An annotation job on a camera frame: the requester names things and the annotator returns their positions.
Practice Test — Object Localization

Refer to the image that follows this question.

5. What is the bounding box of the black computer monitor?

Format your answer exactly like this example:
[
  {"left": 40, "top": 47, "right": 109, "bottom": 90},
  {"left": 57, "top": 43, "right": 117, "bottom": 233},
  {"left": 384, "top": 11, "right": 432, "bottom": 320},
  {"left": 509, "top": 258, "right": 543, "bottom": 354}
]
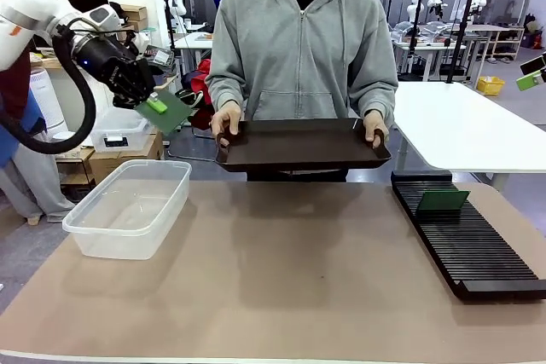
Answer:
[{"left": 65, "top": 0, "right": 111, "bottom": 10}]

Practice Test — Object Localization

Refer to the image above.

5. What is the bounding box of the small white background table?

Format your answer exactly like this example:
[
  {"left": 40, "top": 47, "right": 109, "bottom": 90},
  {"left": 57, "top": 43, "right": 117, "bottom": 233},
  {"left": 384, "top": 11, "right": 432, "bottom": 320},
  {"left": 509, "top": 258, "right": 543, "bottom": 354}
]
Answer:
[{"left": 173, "top": 31, "right": 214, "bottom": 71}]

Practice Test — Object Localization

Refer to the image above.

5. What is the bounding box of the black slotted PCB rack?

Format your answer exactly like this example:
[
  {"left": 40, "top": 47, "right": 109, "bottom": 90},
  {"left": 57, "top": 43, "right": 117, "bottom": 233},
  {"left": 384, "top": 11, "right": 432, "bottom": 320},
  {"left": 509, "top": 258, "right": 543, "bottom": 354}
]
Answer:
[{"left": 391, "top": 170, "right": 546, "bottom": 302}]

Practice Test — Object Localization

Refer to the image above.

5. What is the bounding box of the clear lidded storage box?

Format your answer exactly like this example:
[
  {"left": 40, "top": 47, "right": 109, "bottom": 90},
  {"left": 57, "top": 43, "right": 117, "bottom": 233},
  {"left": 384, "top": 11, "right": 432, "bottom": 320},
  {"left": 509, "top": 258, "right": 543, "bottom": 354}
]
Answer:
[{"left": 89, "top": 107, "right": 151, "bottom": 153}]

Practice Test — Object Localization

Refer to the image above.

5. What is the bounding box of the white background work table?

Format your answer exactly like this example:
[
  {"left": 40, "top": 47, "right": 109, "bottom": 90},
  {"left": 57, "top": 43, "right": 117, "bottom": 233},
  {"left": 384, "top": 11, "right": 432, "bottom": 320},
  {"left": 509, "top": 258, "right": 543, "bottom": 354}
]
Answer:
[{"left": 394, "top": 20, "right": 468, "bottom": 79}]

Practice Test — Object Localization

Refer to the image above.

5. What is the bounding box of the dark brown serving tray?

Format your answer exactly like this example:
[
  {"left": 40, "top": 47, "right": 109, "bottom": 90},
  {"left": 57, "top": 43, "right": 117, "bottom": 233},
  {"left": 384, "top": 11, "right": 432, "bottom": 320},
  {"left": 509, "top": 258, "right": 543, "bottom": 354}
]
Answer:
[{"left": 215, "top": 118, "right": 392, "bottom": 173}]

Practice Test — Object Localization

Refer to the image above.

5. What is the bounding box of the person's left forearm grey sleeve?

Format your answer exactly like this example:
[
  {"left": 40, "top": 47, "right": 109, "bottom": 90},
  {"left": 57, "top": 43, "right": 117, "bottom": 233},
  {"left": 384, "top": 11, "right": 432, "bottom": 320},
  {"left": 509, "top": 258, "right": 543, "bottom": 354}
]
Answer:
[{"left": 349, "top": 73, "right": 398, "bottom": 122}]

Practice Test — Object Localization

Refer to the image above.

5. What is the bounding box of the person in maroon top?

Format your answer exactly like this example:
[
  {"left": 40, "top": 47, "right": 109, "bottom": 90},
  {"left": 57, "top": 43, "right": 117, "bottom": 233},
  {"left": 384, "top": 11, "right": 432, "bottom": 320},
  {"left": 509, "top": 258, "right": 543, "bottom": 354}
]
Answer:
[{"left": 0, "top": 50, "right": 76, "bottom": 224}]

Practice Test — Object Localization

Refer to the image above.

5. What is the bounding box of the black basket with label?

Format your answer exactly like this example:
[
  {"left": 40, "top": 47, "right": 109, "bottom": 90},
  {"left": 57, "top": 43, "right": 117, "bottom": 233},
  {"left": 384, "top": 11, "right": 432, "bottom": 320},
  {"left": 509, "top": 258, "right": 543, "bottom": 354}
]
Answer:
[{"left": 142, "top": 45, "right": 176, "bottom": 67}]

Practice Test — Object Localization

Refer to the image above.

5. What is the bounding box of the small wooden shelf stool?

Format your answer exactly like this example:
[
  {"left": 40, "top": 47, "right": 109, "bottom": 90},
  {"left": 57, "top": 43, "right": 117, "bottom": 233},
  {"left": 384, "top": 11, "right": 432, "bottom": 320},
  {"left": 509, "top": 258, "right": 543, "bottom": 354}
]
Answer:
[{"left": 55, "top": 146, "right": 97, "bottom": 203}]

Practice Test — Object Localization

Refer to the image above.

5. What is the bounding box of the black and white bag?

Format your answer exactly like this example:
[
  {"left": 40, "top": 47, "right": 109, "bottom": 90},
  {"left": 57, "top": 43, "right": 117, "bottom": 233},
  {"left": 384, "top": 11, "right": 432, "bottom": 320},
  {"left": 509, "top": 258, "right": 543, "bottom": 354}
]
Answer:
[{"left": 175, "top": 89, "right": 205, "bottom": 108}]

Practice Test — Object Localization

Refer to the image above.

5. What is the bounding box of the black tripod stand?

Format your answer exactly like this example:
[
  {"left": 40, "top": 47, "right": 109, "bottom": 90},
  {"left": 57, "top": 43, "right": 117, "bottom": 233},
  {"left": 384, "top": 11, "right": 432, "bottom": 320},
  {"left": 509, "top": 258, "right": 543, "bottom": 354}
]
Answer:
[
  {"left": 396, "top": 0, "right": 427, "bottom": 83},
  {"left": 445, "top": 0, "right": 481, "bottom": 84}
]

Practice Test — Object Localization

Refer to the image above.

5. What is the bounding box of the white cabinet desk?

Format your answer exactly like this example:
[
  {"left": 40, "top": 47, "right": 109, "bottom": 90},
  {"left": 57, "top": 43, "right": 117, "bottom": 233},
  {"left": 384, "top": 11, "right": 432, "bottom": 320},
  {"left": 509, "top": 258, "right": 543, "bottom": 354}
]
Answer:
[{"left": 32, "top": 56, "right": 129, "bottom": 135}]

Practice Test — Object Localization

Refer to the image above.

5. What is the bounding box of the person in grey hoodie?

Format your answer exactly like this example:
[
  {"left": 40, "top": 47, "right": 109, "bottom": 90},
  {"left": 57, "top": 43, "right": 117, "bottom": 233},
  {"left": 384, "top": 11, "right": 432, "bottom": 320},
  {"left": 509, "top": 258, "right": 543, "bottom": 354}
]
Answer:
[{"left": 206, "top": 0, "right": 399, "bottom": 182}]

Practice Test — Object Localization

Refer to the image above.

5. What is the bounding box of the long green PCB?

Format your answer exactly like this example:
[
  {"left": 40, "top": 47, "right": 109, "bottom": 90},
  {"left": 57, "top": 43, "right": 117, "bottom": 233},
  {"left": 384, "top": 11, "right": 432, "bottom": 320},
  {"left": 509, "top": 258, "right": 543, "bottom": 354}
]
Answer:
[{"left": 416, "top": 190, "right": 471, "bottom": 214}]

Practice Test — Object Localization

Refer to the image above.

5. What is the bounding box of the yellow plastic crate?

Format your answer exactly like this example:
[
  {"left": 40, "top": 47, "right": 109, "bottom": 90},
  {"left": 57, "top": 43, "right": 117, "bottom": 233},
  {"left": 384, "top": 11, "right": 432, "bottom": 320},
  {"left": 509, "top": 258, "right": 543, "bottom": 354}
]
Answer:
[{"left": 476, "top": 76, "right": 506, "bottom": 96}]

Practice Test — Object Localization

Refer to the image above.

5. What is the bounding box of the white air purifier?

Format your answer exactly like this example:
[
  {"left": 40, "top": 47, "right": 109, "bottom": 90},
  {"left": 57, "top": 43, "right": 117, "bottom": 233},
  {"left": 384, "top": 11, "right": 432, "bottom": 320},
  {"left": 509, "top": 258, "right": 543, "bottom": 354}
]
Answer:
[{"left": 28, "top": 67, "right": 69, "bottom": 133}]

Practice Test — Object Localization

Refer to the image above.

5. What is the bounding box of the person's left hand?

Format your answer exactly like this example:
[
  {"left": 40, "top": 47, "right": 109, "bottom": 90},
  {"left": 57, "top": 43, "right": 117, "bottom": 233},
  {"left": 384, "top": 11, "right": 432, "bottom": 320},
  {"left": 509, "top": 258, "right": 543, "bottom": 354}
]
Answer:
[{"left": 363, "top": 110, "right": 390, "bottom": 148}]

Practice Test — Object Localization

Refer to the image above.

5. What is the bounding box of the person's right hand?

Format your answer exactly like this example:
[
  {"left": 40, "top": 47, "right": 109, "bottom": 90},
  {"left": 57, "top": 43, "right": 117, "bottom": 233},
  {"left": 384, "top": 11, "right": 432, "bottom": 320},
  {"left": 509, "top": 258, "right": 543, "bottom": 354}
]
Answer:
[{"left": 211, "top": 105, "right": 243, "bottom": 147}]

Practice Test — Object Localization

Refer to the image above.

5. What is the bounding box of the clear plastic bin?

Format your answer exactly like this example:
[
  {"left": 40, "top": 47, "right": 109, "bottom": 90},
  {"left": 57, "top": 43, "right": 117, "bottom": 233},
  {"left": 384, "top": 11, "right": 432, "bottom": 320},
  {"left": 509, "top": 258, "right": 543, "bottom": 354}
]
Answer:
[{"left": 62, "top": 159, "right": 193, "bottom": 261}]

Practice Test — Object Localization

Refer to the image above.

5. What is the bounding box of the squarish green PCB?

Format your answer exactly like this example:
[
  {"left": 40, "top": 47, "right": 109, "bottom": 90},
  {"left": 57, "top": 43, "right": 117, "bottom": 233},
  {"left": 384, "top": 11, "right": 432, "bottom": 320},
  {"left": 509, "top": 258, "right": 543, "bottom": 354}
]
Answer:
[{"left": 136, "top": 90, "right": 195, "bottom": 136}]

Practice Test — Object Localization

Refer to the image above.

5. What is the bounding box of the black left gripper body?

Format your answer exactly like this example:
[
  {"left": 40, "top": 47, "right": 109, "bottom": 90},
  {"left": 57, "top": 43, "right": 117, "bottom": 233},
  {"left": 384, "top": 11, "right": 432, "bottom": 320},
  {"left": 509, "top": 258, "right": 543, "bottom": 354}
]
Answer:
[{"left": 70, "top": 35, "right": 138, "bottom": 86}]

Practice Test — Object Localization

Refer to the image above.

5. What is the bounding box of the large cardboard box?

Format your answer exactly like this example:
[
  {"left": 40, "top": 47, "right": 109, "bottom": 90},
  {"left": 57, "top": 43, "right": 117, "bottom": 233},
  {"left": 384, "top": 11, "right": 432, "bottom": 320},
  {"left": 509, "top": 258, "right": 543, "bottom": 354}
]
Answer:
[{"left": 88, "top": 129, "right": 166, "bottom": 186}]

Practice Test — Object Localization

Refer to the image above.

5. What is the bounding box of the wooden background table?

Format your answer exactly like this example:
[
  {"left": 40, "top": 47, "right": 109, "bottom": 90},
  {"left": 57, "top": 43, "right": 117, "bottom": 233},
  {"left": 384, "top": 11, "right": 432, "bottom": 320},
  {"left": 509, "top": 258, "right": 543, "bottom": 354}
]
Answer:
[{"left": 464, "top": 24, "right": 526, "bottom": 62}]

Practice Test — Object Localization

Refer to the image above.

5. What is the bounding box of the person's right forearm grey sleeve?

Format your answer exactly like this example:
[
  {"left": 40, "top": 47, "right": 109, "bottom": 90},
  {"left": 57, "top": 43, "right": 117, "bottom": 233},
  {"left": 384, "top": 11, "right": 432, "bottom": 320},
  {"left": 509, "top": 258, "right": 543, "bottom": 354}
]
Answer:
[{"left": 206, "top": 69, "right": 244, "bottom": 114}]

